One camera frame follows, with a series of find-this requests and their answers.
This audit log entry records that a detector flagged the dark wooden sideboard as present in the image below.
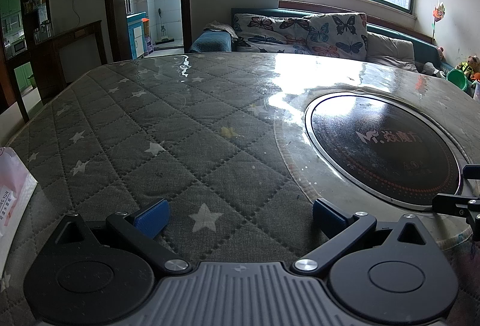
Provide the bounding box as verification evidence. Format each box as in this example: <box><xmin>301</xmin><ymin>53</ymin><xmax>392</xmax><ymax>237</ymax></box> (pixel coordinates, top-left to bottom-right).
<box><xmin>30</xmin><ymin>20</ymin><xmax>113</xmax><ymax>94</ymax></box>

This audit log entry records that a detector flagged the blue cabinet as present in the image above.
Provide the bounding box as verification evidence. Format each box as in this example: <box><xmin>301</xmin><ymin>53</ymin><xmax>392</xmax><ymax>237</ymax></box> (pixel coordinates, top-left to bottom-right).
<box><xmin>127</xmin><ymin>12</ymin><xmax>148</xmax><ymax>58</ymax></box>

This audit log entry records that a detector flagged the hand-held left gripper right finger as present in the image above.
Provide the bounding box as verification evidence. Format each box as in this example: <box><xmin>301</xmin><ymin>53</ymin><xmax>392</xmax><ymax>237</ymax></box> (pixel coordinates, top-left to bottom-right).
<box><xmin>290</xmin><ymin>198</ymin><xmax>436</xmax><ymax>276</ymax></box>

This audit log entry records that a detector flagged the colourful pinwheel toy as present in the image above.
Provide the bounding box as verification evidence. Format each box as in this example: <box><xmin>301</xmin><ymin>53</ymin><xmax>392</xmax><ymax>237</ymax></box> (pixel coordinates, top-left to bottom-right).
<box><xmin>431</xmin><ymin>1</ymin><xmax>449</xmax><ymax>45</ymax></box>

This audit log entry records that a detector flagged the teal sofa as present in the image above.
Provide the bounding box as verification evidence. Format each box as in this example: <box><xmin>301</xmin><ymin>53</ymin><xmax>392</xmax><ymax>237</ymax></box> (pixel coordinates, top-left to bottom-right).
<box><xmin>189</xmin><ymin>7</ymin><xmax>456</xmax><ymax>76</ymax></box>

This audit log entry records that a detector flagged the long butterfly print cushion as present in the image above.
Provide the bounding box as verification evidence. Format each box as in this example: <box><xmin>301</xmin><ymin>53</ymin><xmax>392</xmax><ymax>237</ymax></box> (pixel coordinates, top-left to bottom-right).
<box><xmin>232</xmin><ymin>13</ymin><xmax>313</xmax><ymax>55</ymax></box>

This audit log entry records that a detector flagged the square butterfly print cushion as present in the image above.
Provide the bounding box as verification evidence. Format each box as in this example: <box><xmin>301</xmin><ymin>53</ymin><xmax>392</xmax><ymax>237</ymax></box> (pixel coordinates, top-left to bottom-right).
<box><xmin>307</xmin><ymin>13</ymin><xmax>370</xmax><ymax>62</ymax></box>

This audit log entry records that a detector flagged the thin wall cable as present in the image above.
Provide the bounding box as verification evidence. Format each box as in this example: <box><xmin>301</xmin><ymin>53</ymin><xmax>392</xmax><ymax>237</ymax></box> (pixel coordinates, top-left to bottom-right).
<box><xmin>71</xmin><ymin>0</ymin><xmax>83</xmax><ymax>28</ymax></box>

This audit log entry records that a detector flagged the beige cushion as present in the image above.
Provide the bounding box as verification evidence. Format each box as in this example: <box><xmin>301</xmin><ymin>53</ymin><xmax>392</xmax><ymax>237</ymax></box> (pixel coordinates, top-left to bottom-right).
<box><xmin>365</xmin><ymin>31</ymin><xmax>419</xmax><ymax>72</ymax></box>

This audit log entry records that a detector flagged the grey plush toy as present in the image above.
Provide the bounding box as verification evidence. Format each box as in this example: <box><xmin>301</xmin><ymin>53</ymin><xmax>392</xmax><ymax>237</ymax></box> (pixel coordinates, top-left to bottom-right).
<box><xmin>422</xmin><ymin>61</ymin><xmax>447</xmax><ymax>79</ymax></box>

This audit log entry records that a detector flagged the beige crumpled cloth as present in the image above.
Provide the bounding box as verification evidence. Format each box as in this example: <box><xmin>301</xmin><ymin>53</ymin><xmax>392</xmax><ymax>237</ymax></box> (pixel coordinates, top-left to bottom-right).
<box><xmin>204</xmin><ymin>22</ymin><xmax>239</xmax><ymax>39</ymax></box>

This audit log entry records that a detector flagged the floor mop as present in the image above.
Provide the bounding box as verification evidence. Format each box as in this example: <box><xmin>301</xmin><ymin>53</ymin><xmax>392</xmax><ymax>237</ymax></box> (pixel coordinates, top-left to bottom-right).
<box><xmin>154</xmin><ymin>7</ymin><xmax>175</xmax><ymax>46</ymax></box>

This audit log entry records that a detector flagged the round black glass hotplate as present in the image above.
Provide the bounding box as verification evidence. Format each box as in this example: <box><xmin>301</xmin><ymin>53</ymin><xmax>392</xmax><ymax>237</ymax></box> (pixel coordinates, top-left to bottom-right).
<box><xmin>304</xmin><ymin>94</ymin><xmax>463</xmax><ymax>212</ymax></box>

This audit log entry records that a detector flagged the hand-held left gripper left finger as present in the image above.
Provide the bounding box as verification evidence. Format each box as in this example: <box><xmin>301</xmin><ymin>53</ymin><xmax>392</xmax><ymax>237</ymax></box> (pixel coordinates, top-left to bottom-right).
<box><xmin>52</xmin><ymin>199</ymin><xmax>193</xmax><ymax>276</ymax></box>

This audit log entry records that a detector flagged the brown plush toy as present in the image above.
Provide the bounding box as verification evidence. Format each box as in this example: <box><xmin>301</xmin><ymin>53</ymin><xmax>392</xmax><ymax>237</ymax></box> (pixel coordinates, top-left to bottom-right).
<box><xmin>455</xmin><ymin>55</ymin><xmax>480</xmax><ymax>83</ymax></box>

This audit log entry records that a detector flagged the blue towel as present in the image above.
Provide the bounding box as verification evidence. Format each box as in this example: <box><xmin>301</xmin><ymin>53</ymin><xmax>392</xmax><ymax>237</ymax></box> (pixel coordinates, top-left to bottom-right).
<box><xmin>189</xmin><ymin>30</ymin><xmax>233</xmax><ymax>54</ymax></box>

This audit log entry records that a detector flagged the green plastic bucket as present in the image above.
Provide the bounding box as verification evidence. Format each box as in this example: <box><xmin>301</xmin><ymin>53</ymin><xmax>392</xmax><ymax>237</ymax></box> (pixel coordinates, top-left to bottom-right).
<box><xmin>445</xmin><ymin>69</ymin><xmax>469</xmax><ymax>92</ymax></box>

